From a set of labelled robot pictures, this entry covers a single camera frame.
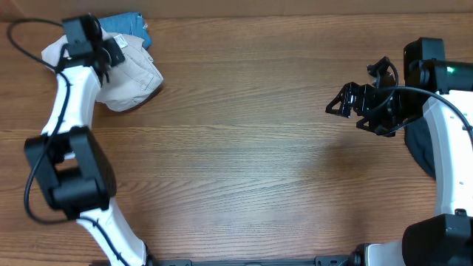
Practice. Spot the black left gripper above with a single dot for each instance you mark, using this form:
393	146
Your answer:
117	56

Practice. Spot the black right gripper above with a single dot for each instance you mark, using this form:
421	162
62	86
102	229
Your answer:
359	104

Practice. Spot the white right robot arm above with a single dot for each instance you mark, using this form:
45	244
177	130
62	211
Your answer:
439	92

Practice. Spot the beige cotton shorts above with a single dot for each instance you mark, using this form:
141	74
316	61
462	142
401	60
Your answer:
133	82

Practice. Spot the dark teal garment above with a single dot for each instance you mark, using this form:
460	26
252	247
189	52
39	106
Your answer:
418	140

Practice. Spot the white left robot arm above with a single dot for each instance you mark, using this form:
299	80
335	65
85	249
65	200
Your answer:
67	162

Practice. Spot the folded blue denim jeans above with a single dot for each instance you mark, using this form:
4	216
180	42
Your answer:
131	23

